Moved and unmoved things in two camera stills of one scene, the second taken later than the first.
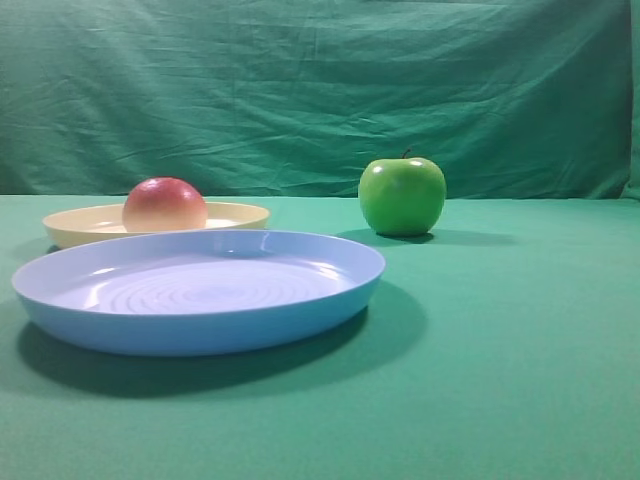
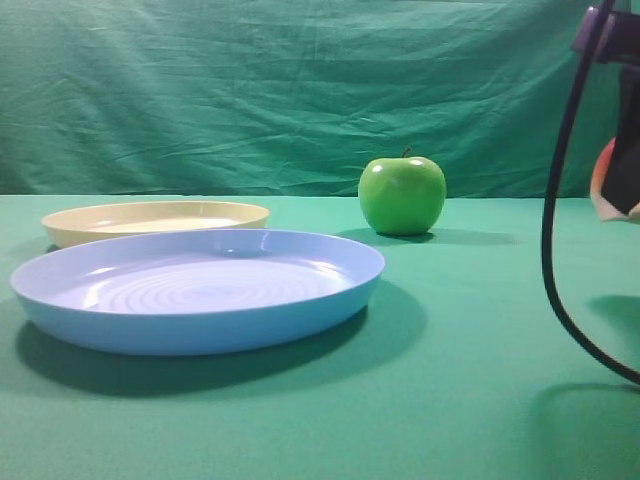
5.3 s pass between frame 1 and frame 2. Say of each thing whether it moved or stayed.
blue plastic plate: stayed
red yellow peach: moved
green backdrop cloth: stayed
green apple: stayed
